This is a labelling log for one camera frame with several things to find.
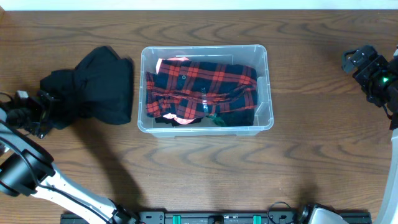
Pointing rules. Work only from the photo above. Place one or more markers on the black mounting rail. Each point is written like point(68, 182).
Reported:
point(226, 218)

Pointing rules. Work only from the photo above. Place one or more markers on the large black garment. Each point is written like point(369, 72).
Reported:
point(100, 86)

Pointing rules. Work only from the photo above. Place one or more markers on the clear plastic storage bin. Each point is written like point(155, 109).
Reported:
point(254, 56)

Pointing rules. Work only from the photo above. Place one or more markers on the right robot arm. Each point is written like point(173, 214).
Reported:
point(319, 214)

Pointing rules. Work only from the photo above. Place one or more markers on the pink printed t-shirt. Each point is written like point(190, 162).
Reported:
point(157, 68)

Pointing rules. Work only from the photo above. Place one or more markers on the black taped garment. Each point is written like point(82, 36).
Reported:
point(174, 123)

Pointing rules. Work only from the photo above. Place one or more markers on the dark navy garment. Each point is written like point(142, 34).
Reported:
point(238, 118)

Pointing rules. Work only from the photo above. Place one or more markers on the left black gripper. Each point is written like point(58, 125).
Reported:
point(45, 113)

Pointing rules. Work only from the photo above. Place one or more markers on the dark green taped garment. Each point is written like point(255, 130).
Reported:
point(217, 120)

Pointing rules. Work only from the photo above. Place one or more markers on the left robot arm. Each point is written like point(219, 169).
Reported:
point(30, 170)

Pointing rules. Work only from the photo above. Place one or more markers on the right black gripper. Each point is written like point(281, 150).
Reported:
point(382, 66)

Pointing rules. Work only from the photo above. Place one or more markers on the red navy plaid shirt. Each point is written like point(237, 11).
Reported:
point(192, 90)

